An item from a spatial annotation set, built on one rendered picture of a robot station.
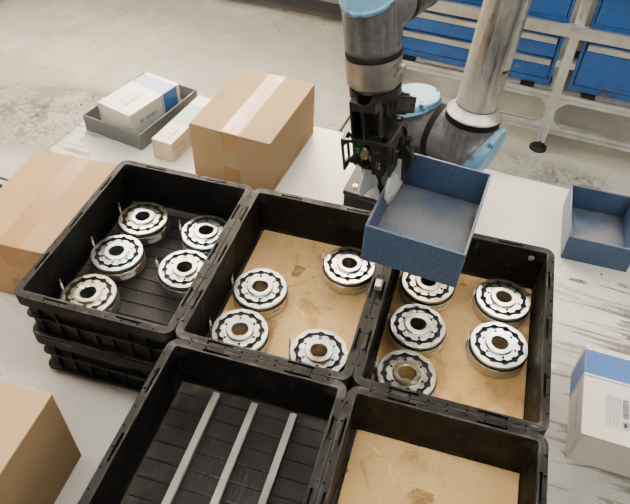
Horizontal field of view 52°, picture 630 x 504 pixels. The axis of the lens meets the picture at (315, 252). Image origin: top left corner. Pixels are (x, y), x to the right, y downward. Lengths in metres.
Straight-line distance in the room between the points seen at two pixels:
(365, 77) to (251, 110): 0.86
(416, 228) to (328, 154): 0.80
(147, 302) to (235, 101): 0.67
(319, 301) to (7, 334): 0.65
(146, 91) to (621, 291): 1.33
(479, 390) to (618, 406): 0.26
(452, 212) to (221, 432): 0.52
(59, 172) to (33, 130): 1.78
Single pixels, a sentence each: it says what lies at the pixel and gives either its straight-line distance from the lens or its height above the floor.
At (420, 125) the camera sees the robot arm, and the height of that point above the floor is 0.99.
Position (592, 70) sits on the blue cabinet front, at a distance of 3.03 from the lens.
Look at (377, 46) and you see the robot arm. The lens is 0.83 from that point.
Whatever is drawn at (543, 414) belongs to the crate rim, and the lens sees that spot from 1.05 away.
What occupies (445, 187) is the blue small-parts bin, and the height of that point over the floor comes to 1.09.
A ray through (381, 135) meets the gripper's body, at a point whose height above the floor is 1.27.
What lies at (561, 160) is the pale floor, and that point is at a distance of 3.19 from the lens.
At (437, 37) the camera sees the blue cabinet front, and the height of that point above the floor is 0.44.
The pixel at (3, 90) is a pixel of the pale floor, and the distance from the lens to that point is 3.69.
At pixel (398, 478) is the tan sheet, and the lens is 1.05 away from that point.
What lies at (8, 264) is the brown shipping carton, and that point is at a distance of 1.46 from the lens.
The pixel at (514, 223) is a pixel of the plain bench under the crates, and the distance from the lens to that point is 1.67.
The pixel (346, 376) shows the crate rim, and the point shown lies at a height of 0.93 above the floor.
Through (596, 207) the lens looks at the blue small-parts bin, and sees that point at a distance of 1.78.
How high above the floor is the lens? 1.77
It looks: 45 degrees down
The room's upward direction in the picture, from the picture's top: 2 degrees clockwise
